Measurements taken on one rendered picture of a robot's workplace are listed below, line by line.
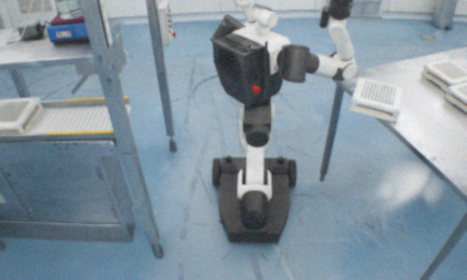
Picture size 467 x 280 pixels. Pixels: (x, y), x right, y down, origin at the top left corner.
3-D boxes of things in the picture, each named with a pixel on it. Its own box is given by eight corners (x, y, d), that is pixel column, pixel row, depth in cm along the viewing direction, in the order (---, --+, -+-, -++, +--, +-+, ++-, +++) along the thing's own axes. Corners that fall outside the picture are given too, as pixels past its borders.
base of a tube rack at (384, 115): (400, 97, 181) (401, 94, 179) (396, 122, 163) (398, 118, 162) (357, 87, 190) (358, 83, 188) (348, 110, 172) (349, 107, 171)
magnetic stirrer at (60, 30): (110, 20, 148) (106, 1, 143) (96, 41, 131) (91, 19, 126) (68, 24, 148) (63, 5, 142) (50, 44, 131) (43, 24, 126)
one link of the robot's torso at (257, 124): (270, 148, 166) (272, 119, 155) (243, 148, 167) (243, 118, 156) (268, 113, 188) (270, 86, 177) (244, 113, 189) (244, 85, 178)
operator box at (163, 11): (173, 35, 237) (169, -1, 221) (170, 46, 224) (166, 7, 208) (164, 36, 237) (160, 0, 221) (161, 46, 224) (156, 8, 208)
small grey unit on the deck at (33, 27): (49, 31, 143) (46, 17, 140) (42, 37, 138) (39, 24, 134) (26, 33, 143) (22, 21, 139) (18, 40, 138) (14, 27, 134)
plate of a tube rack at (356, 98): (402, 90, 178) (403, 87, 176) (399, 114, 160) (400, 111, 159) (359, 79, 187) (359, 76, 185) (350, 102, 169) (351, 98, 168)
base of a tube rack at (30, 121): (43, 107, 173) (42, 104, 172) (24, 137, 154) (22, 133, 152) (4, 110, 173) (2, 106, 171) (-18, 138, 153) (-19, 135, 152)
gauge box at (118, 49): (127, 62, 165) (119, 23, 152) (122, 73, 156) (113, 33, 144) (84, 65, 164) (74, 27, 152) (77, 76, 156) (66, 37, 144)
